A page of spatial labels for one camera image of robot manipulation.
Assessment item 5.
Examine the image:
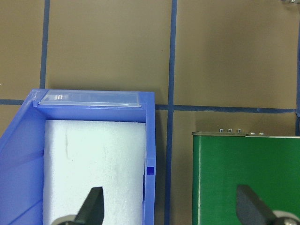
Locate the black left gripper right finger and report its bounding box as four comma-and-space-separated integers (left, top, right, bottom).
236, 185, 274, 225

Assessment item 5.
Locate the green conveyor belt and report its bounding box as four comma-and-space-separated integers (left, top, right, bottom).
192, 132, 300, 225

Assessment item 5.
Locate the white foam pad left bin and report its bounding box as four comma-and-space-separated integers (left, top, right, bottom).
43, 120, 146, 225

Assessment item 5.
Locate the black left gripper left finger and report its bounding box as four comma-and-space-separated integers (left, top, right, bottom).
74, 187, 105, 225

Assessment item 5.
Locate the blue left plastic bin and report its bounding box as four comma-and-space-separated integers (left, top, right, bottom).
0, 89, 156, 225

